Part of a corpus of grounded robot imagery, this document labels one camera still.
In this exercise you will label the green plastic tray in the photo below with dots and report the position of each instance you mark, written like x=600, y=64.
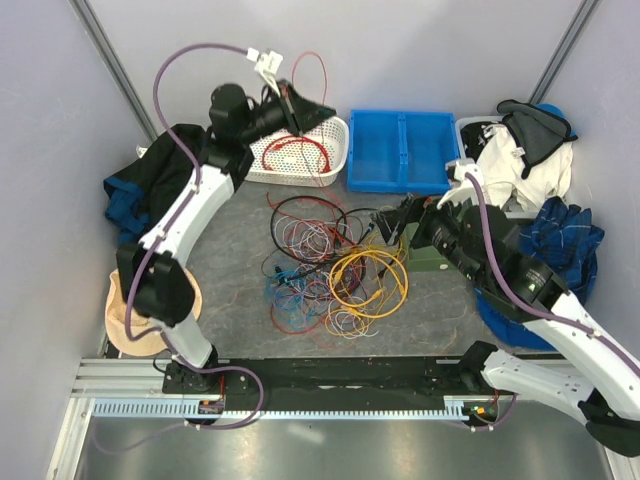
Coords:
x=424, y=259

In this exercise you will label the black and blue jacket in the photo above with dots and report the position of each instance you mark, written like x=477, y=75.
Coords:
x=140, y=194

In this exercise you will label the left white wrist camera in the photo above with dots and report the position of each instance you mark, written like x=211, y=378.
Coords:
x=266, y=66

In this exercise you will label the grey black-trimmed cloth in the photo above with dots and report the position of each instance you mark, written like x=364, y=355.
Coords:
x=538, y=133

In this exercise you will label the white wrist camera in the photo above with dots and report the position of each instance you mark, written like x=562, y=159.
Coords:
x=266, y=66
x=466, y=183

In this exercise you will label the white perforated plastic basket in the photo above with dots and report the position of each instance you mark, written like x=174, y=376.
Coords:
x=314, y=160

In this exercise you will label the beige bucket hat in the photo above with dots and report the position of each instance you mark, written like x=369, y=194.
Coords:
x=115, y=309

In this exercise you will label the grey plastic tub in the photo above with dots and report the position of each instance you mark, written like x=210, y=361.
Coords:
x=473, y=135

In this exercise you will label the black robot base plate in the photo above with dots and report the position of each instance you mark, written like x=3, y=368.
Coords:
x=423, y=376

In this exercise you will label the blue cap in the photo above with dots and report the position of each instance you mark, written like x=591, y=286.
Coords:
x=554, y=110

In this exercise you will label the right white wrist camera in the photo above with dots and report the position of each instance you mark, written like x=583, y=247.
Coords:
x=466, y=183

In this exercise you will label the slotted cable duct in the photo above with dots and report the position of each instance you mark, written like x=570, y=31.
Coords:
x=332, y=405

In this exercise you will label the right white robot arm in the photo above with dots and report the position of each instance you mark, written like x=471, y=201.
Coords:
x=475, y=239

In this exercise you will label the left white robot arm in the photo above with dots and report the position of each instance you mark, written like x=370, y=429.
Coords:
x=152, y=274

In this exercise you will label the blue plaid shirt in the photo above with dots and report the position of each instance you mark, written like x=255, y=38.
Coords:
x=563, y=237

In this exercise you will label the blue divided plastic bin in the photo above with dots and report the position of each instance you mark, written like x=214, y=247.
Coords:
x=398, y=152

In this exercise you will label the white garment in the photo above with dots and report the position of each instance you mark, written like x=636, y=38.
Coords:
x=502, y=166

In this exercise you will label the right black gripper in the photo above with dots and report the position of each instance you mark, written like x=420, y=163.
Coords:
x=391, y=222

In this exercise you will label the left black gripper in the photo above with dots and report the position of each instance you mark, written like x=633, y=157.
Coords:
x=302, y=114

